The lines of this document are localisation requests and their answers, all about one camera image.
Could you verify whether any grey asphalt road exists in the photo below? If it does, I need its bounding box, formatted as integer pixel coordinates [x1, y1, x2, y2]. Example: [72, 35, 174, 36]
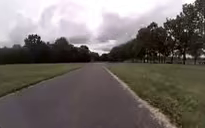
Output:
[0, 63, 168, 128]

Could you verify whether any row of trees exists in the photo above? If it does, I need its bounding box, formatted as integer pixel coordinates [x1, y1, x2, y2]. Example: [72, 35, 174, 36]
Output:
[99, 0, 205, 66]

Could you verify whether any pale road edge strip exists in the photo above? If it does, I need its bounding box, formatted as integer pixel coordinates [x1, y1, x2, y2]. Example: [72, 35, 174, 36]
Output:
[102, 65, 178, 128]

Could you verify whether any dark wood of trees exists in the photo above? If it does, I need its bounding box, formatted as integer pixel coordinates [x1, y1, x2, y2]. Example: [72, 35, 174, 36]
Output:
[0, 33, 102, 66]

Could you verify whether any mown grass field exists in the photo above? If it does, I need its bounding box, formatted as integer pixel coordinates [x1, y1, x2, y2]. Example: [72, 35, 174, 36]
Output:
[104, 62, 205, 128]

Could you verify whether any grass field beyond road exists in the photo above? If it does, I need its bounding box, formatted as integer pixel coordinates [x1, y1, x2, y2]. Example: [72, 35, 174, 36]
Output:
[0, 63, 85, 102]

